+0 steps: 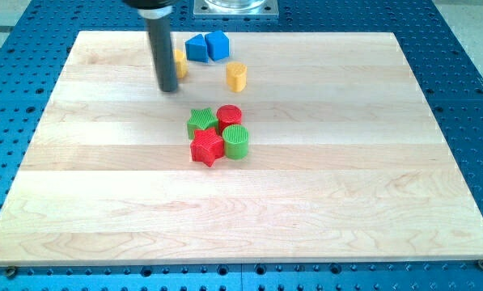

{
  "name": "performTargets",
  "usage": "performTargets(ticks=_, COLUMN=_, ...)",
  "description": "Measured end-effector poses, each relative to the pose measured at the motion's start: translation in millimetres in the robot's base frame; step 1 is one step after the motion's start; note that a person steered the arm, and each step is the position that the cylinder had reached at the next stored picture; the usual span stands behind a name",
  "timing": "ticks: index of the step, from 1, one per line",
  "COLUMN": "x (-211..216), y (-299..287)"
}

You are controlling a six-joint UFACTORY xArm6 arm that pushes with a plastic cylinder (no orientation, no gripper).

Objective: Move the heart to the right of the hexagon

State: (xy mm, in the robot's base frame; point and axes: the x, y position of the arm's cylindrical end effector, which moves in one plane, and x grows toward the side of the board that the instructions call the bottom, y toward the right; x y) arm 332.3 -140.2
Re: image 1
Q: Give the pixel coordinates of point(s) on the green star block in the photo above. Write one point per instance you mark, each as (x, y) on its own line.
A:
(201, 119)

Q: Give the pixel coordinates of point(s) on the red cylinder block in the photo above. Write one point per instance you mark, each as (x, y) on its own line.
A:
(228, 115)

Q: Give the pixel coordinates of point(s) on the red star block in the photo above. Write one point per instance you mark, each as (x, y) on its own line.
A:
(207, 146)

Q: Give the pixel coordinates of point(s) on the yellow hexagon block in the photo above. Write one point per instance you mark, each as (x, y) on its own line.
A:
(180, 63)

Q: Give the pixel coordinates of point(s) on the board corner screw left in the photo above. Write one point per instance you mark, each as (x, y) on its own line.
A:
(10, 272)

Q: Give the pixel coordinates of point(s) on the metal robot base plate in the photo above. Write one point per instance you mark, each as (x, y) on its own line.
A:
(235, 9)

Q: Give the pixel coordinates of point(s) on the wooden board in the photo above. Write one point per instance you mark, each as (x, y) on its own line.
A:
(345, 162)

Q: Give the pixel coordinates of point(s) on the green cylinder block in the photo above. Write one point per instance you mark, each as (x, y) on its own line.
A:
(235, 141)

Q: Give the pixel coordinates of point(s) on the blue triangle block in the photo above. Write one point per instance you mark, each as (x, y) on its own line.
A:
(196, 49)

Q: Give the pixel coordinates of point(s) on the yellow heart block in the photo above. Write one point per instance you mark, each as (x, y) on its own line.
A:
(236, 75)

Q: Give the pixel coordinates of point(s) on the blue cube block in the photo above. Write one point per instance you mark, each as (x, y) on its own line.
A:
(218, 45)

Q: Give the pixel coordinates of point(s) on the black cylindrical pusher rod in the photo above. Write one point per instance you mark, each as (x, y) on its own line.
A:
(158, 28)

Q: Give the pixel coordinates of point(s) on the black robot arm end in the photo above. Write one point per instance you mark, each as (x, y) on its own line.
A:
(149, 4)

